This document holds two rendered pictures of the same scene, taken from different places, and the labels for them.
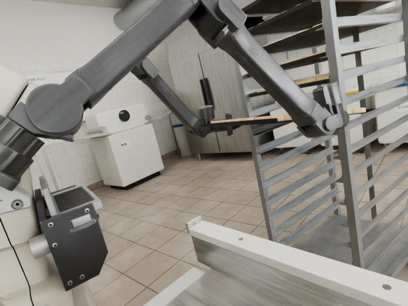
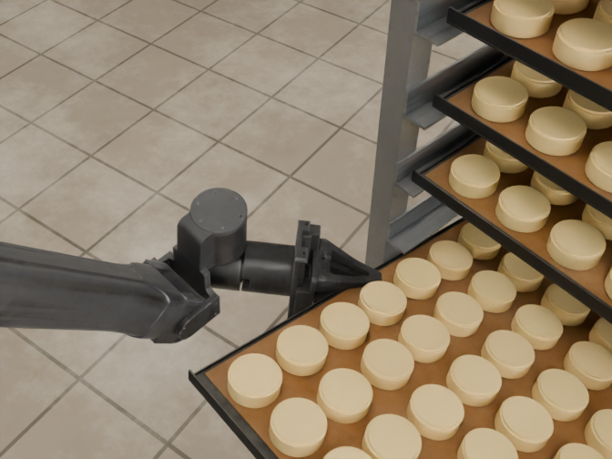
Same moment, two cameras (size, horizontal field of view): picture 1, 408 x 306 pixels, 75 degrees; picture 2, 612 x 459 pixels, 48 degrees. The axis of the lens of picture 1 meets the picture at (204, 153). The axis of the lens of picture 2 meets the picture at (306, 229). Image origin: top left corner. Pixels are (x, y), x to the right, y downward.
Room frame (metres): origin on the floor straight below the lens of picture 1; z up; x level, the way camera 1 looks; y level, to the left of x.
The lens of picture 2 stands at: (0.76, -0.07, 1.54)
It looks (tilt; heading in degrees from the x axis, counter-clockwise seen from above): 48 degrees down; 351
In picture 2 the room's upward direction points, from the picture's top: straight up
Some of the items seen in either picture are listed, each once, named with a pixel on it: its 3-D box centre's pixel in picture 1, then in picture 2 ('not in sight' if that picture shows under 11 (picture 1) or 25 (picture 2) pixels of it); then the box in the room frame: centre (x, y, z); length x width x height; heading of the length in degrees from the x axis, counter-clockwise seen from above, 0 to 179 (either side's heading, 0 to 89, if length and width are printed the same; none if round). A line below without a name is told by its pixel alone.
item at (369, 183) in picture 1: (380, 172); not in sight; (1.08, -0.73, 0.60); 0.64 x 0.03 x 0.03; 122
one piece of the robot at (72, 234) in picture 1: (63, 220); not in sight; (0.62, 0.38, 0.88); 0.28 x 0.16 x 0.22; 32
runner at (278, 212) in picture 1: (308, 193); not in sight; (1.41, -0.53, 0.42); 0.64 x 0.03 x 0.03; 122
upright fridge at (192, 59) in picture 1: (224, 95); not in sight; (4.49, -0.55, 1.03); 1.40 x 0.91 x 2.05; 46
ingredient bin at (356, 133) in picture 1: (345, 119); not in sight; (3.36, -1.89, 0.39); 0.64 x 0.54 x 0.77; 136
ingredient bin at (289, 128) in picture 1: (297, 124); not in sight; (3.81, -1.43, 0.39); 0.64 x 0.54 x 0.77; 138
